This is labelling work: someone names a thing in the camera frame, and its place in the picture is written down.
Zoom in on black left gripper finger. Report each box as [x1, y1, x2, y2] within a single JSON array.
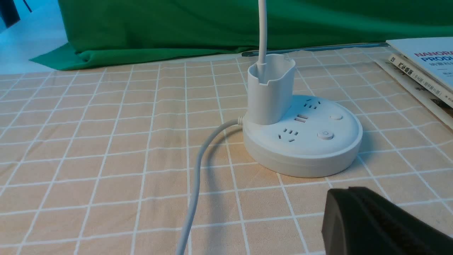
[[321, 187, 453, 255]]

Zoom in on white desk lamp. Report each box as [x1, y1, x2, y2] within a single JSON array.
[[238, 0, 363, 178]]

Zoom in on middle book in stack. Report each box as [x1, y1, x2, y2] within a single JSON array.
[[388, 53, 453, 107]]

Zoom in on white product brochure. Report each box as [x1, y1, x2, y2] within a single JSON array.
[[386, 37, 453, 92]]

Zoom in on checkered beige tablecloth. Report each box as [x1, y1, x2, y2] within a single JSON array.
[[0, 48, 452, 255]]

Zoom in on green backdrop cloth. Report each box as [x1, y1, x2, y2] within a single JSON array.
[[32, 0, 453, 70]]

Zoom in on white lamp power cord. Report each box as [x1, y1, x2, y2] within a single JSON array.
[[176, 118, 244, 255]]

